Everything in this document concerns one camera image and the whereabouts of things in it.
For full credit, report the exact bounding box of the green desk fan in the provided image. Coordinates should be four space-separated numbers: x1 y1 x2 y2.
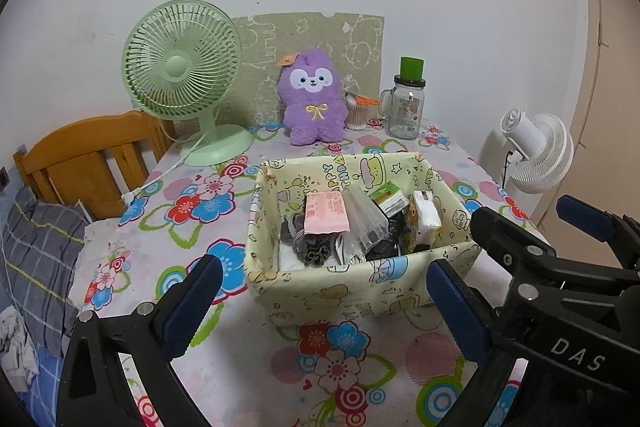
122 0 253 167

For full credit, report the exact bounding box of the grey garbage bag roll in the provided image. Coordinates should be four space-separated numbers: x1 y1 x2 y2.
335 232 366 265

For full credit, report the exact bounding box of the yellow cartoon fabric storage box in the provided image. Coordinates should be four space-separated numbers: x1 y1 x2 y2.
244 153 480 326

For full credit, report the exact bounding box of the purple plush toy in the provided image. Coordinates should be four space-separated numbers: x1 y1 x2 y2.
278 48 348 146

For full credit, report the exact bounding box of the grey plaid pillow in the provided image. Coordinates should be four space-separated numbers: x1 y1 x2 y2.
1 186 88 359

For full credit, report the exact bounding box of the white fan power cable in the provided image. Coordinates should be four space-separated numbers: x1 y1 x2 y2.
120 131 212 208

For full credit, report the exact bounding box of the floral tablecloth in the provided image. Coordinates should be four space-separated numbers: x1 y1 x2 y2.
70 122 530 426

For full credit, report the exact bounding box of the green cartoon cardboard panel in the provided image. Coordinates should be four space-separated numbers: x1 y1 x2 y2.
217 12 385 127

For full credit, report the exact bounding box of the white towel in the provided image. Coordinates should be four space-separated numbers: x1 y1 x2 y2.
278 243 305 272

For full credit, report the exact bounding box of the white standing fan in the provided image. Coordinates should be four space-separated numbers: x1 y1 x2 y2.
500 108 574 194

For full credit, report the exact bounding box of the cotton swab jar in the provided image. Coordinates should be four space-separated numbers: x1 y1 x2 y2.
345 91 380 131

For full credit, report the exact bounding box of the grey drawstring pouch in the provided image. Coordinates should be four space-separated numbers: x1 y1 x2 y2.
280 213 338 269

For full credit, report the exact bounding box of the glass mason jar green lid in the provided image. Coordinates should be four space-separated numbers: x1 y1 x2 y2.
378 56 426 140

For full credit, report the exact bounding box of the crumpled white grey cloth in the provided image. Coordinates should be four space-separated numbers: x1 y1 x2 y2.
0 306 39 393

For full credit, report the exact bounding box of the pink paper packet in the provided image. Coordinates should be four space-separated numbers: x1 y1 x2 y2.
304 192 350 235

